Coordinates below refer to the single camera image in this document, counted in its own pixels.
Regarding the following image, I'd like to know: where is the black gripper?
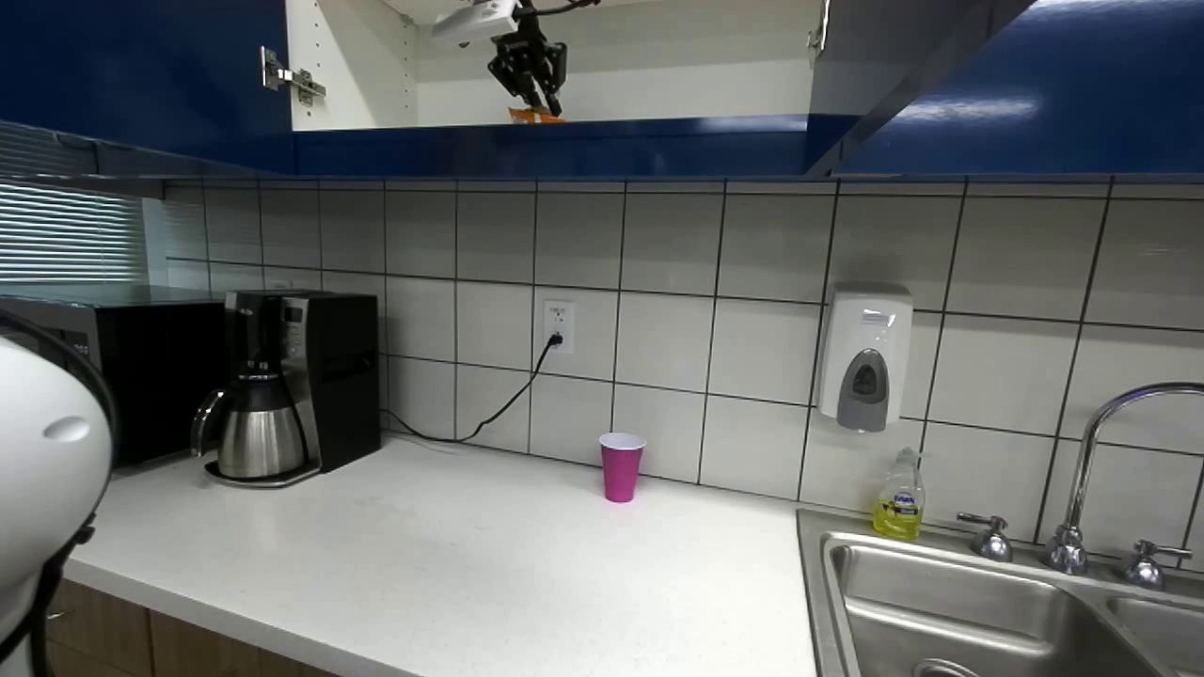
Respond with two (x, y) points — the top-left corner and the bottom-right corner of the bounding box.
(485, 26), (569, 120)

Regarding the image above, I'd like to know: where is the metal cabinet door hinge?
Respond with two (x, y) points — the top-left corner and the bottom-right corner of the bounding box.
(255, 41), (333, 107)

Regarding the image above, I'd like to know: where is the black steel coffee maker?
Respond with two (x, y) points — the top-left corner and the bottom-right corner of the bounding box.
(224, 290), (386, 490)

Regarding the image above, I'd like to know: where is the pink plastic cup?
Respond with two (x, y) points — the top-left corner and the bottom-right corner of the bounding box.
(594, 427), (653, 507)

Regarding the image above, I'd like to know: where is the stainless steel coffee carafe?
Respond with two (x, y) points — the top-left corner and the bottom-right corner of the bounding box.
(190, 361), (322, 490)

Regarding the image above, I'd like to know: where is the black steel microwave oven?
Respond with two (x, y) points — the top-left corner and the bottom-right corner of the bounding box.
(0, 294), (239, 468)

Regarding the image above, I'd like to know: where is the white horizontal window blind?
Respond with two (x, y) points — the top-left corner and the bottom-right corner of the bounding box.
(0, 180), (150, 302)

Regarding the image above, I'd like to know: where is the yellow dish soap bottle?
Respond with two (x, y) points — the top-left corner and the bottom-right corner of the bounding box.
(868, 448), (930, 546)

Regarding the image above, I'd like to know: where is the chrome sink faucet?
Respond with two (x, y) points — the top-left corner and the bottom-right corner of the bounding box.
(956, 378), (1204, 591)

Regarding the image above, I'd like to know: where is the stainless steel double sink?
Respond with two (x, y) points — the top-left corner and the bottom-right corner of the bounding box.
(796, 502), (1204, 677)

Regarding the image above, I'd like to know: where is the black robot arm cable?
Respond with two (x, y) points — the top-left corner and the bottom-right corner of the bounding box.
(508, 0), (608, 21)

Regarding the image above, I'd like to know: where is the white wall power outlet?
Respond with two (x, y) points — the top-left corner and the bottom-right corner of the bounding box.
(534, 294), (584, 361)

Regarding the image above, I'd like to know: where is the black power cord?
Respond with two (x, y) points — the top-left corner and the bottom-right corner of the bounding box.
(381, 329), (569, 451)

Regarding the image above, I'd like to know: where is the white wall soap dispenser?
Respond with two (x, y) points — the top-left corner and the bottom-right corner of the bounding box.
(816, 290), (917, 437)

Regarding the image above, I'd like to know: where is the blue wall cabinet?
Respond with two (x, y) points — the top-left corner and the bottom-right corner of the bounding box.
(0, 0), (1204, 189)

